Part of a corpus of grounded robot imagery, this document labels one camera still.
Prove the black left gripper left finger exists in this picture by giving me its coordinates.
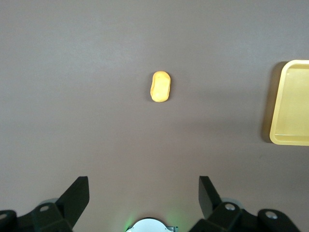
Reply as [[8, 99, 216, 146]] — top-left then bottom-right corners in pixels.
[[0, 176, 90, 232]]

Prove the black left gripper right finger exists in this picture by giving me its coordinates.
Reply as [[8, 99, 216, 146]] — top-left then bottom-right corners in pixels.
[[189, 175, 300, 232]]

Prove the yellow potato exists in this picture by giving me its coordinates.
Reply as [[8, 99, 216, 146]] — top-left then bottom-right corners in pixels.
[[150, 70, 172, 103]]

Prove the yellow plastic tray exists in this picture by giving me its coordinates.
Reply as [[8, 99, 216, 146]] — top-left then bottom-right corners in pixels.
[[269, 59, 309, 146]]

